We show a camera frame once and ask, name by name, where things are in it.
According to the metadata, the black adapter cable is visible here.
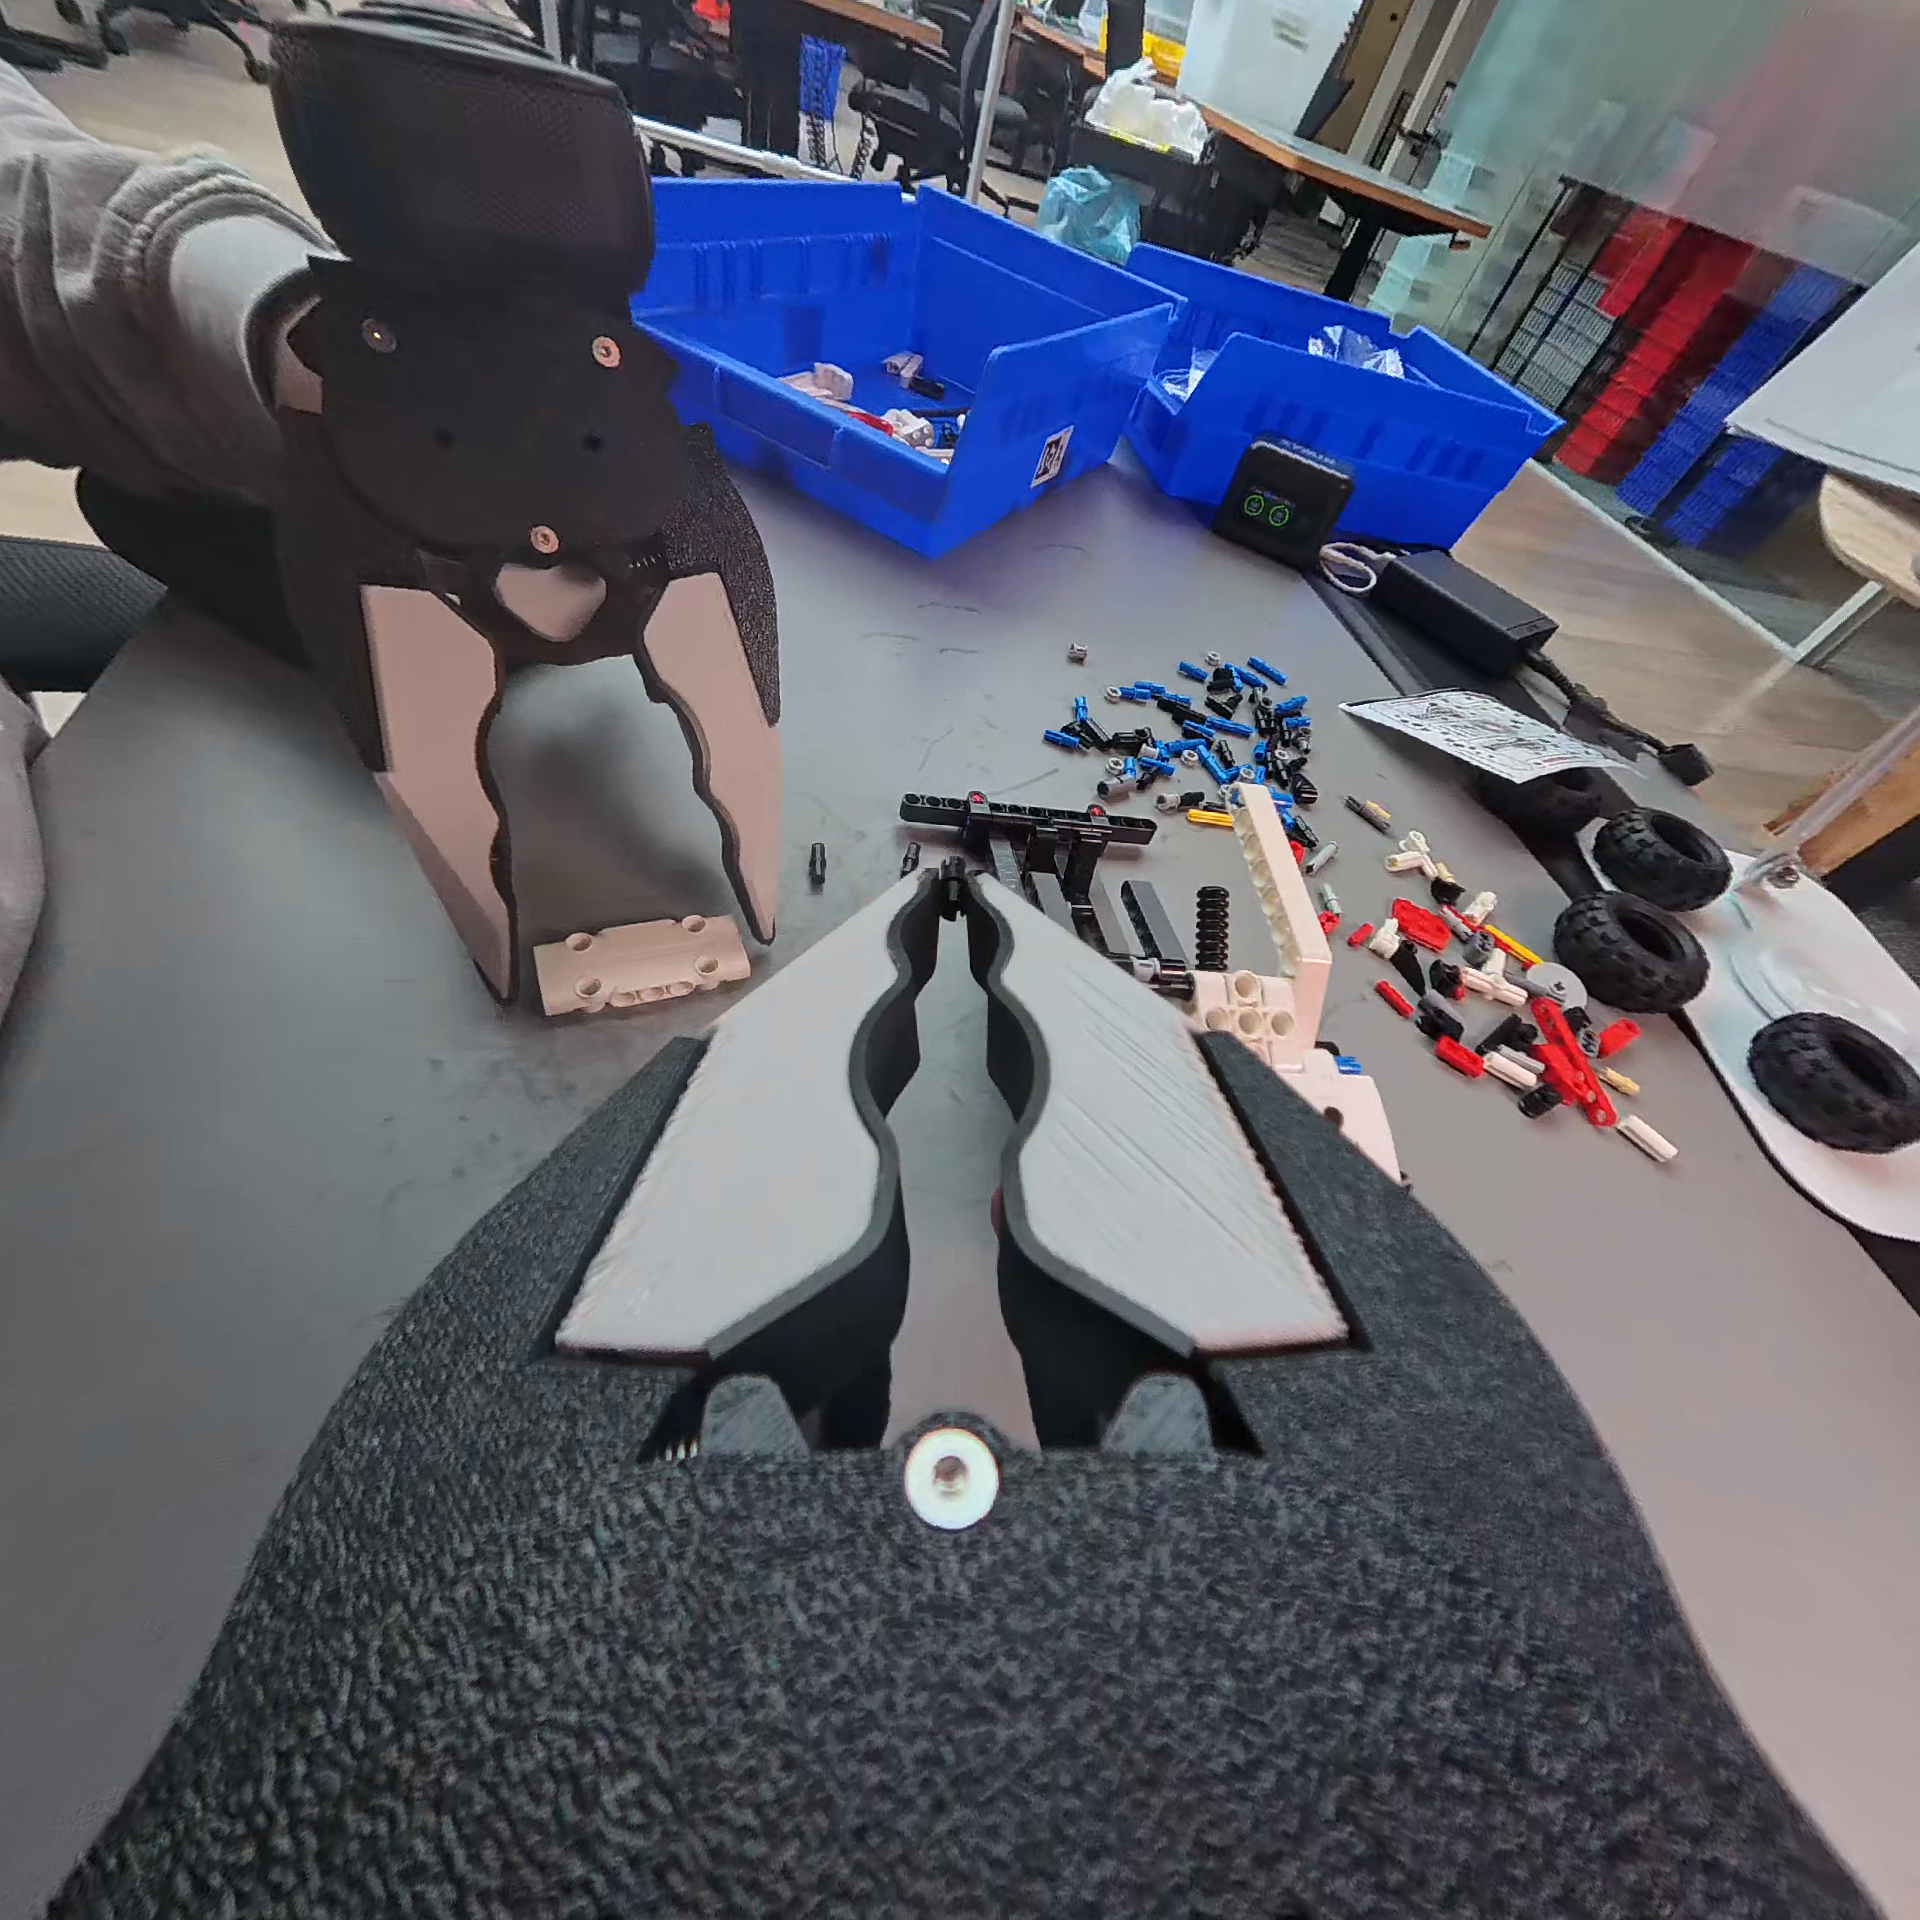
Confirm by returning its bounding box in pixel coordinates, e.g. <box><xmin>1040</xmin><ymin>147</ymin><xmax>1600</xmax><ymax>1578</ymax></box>
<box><xmin>1528</xmin><ymin>646</ymin><xmax>1717</xmax><ymax>784</ymax></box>

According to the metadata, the blue plastic bin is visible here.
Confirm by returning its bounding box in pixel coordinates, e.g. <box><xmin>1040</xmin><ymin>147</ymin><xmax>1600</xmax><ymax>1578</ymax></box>
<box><xmin>1121</xmin><ymin>240</ymin><xmax>1565</xmax><ymax>553</ymax></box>
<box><xmin>630</xmin><ymin>176</ymin><xmax>1180</xmax><ymax>561</ymax></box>

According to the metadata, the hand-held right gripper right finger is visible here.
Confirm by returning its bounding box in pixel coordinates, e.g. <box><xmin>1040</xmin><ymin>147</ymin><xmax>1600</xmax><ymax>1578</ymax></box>
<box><xmin>967</xmin><ymin>871</ymin><xmax>1353</xmax><ymax>1454</ymax></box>

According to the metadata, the person's left forearm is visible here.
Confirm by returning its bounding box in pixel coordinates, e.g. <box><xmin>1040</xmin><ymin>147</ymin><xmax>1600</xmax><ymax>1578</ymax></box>
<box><xmin>0</xmin><ymin>61</ymin><xmax>337</xmax><ymax>513</ymax></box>

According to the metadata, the teal plastic bag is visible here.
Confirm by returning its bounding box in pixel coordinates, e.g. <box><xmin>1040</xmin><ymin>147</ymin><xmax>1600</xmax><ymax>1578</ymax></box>
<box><xmin>1040</xmin><ymin>162</ymin><xmax>1144</xmax><ymax>270</ymax></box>

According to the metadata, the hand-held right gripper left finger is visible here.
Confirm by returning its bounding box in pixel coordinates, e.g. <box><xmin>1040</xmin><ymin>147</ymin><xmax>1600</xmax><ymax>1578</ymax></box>
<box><xmin>556</xmin><ymin>871</ymin><xmax>945</xmax><ymax>1454</ymax></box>

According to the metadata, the printed sticker sheet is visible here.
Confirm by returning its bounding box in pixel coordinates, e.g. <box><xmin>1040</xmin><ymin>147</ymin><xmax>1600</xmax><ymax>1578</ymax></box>
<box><xmin>1339</xmin><ymin>688</ymin><xmax>1636</xmax><ymax>784</ymax></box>

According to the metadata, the pile of blue black pins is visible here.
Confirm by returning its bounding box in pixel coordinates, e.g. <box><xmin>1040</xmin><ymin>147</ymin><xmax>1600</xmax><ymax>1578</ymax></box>
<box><xmin>1041</xmin><ymin>648</ymin><xmax>1328</xmax><ymax>849</ymax></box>

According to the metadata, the black rubber toy tyre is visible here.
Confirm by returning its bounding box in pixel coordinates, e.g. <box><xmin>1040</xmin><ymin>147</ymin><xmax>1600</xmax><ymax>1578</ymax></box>
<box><xmin>1477</xmin><ymin>766</ymin><xmax>1613</xmax><ymax>835</ymax></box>
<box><xmin>1745</xmin><ymin>1014</ymin><xmax>1920</xmax><ymax>1154</ymax></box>
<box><xmin>1590</xmin><ymin>808</ymin><xmax>1736</xmax><ymax>913</ymax></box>
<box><xmin>1552</xmin><ymin>893</ymin><xmax>1712</xmax><ymax>1016</ymax></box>

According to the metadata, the rack of red blue bins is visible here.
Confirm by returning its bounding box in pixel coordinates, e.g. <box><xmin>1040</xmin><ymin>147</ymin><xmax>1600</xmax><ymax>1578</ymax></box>
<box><xmin>1499</xmin><ymin>181</ymin><xmax>1869</xmax><ymax>553</ymax></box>

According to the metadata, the pile of red white pieces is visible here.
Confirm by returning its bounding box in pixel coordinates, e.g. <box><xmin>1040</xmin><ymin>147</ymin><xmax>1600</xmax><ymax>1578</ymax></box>
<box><xmin>1317</xmin><ymin>832</ymin><xmax>1683</xmax><ymax>1163</ymax></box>

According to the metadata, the white book stand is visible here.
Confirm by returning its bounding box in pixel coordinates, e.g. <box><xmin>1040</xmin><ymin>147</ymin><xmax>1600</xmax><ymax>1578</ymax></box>
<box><xmin>1656</xmin><ymin>704</ymin><xmax>1920</xmax><ymax>1248</ymax></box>

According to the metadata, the black device with green lights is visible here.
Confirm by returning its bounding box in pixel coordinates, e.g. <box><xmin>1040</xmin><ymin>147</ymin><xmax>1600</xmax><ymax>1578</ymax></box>
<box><xmin>1211</xmin><ymin>439</ymin><xmax>1355</xmax><ymax>570</ymax></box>

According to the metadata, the clear plastic bag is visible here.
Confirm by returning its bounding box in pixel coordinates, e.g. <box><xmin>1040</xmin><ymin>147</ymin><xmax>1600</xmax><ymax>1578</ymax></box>
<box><xmin>1161</xmin><ymin>323</ymin><xmax>1412</xmax><ymax>408</ymax></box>

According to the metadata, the white toy parts heap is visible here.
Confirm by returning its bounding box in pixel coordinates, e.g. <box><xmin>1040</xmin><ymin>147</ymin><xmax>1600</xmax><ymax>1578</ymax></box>
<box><xmin>776</xmin><ymin>350</ymin><xmax>976</xmax><ymax>454</ymax></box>

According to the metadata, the partly built toy truck chassis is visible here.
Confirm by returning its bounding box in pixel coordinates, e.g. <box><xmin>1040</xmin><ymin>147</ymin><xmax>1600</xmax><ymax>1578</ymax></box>
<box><xmin>900</xmin><ymin>779</ymin><xmax>1407</xmax><ymax>1187</ymax></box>

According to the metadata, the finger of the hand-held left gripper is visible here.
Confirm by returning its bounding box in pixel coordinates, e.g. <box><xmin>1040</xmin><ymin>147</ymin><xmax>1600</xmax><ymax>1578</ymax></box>
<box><xmin>630</xmin><ymin>567</ymin><xmax>784</xmax><ymax>947</ymax></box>
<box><xmin>359</xmin><ymin>583</ymin><xmax>521</xmax><ymax>1005</ymax></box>

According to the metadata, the white beam brick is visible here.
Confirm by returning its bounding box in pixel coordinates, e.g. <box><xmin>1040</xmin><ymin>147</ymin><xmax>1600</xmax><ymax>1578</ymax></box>
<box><xmin>532</xmin><ymin>913</ymin><xmax>751</xmax><ymax>1021</ymax></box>

